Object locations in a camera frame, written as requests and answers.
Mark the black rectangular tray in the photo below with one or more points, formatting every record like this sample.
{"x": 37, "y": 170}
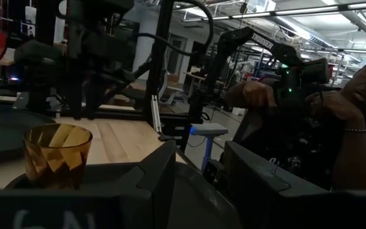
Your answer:
{"x": 5, "y": 133}

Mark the dark background robot station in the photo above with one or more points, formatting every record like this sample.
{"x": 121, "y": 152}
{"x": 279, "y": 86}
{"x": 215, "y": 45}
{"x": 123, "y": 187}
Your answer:
{"x": 75, "y": 57}

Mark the person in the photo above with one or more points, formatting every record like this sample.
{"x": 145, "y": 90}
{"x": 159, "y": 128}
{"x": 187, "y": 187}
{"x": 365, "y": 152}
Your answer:
{"x": 297, "y": 149}

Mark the grey and blue pedestal stand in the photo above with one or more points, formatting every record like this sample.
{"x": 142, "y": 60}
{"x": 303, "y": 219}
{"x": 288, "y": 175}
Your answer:
{"x": 209, "y": 129}

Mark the person's hand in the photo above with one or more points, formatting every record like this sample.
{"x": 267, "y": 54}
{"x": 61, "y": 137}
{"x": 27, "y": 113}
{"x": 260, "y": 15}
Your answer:
{"x": 259, "y": 93}
{"x": 335, "y": 105}

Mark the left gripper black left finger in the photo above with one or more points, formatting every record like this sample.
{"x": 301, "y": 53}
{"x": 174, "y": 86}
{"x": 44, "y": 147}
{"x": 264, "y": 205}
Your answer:
{"x": 132, "y": 197}

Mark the amber faceted glass cup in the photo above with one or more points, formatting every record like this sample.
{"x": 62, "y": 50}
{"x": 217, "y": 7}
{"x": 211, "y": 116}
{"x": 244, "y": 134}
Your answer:
{"x": 56, "y": 156}

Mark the silver aluminium bar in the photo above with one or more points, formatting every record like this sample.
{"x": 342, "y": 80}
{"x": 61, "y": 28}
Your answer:
{"x": 156, "y": 114}

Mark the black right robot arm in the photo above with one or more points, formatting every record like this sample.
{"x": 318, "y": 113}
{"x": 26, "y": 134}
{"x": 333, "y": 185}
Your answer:
{"x": 259, "y": 41}

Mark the black aluminium table frame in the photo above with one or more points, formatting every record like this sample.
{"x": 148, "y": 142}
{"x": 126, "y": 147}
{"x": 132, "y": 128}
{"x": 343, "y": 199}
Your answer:
{"x": 157, "y": 63}

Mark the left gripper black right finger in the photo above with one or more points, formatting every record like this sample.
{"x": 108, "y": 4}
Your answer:
{"x": 272, "y": 203}

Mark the small black device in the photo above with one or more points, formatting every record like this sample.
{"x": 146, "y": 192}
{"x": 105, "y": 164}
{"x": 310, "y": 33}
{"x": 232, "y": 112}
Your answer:
{"x": 210, "y": 171}

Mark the long ceiling light strip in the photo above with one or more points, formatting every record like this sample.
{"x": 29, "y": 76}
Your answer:
{"x": 297, "y": 11}

